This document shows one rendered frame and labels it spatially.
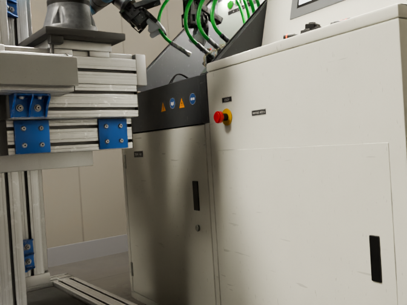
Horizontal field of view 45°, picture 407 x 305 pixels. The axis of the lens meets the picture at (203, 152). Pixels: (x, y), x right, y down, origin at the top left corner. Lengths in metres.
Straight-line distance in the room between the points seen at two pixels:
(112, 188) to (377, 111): 2.64
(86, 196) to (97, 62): 2.13
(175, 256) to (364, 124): 0.97
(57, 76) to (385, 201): 0.78
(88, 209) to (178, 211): 1.73
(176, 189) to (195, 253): 0.24
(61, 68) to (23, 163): 0.34
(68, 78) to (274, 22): 0.79
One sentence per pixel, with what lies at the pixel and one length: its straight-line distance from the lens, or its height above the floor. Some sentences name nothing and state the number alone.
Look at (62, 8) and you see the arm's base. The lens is 1.40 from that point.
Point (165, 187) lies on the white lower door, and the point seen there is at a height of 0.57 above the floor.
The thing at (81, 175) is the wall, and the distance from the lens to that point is 3.42.
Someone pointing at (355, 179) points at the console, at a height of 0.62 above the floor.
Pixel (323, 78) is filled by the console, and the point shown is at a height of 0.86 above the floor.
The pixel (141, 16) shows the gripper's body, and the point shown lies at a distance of 2.11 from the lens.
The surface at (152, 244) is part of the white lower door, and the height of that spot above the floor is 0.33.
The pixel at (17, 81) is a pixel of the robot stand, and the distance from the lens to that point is 1.17.
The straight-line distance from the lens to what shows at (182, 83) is 1.70.
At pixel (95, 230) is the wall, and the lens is 3.49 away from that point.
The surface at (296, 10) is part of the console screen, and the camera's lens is 1.65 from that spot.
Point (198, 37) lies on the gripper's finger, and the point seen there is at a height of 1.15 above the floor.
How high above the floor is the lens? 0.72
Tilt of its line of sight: 1 degrees down
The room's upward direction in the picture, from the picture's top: 4 degrees counter-clockwise
